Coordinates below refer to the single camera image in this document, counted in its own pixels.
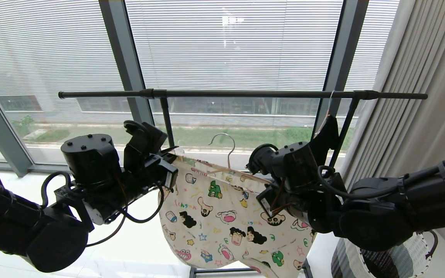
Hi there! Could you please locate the black clothes rack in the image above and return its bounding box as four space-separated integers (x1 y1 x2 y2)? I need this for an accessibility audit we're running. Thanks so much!
58 89 428 278

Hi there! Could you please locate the pink clothes hanger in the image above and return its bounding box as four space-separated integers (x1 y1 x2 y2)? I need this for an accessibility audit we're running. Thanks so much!
315 91 336 134
207 133 275 185

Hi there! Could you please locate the window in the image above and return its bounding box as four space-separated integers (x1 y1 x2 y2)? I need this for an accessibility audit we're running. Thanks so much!
0 0 401 178

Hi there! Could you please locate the black garment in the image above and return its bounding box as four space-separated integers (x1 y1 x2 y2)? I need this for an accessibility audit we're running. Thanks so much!
309 115 341 167

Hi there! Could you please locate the cream printed garment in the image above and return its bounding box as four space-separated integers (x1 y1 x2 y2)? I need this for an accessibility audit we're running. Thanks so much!
158 153 318 278

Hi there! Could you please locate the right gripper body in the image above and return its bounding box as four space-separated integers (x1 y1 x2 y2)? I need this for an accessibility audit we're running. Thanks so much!
247 145 285 178

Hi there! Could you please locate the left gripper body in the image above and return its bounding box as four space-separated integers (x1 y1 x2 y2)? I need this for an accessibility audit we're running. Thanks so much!
124 120 168 170

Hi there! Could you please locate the beige curtain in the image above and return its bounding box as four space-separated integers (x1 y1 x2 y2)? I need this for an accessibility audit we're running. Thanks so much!
338 0 445 267

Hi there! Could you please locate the white laundry basket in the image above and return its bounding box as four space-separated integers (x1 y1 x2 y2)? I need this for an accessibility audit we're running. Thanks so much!
331 230 438 278

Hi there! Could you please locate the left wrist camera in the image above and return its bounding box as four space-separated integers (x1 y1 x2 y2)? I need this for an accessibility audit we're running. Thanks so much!
145 154 179 190

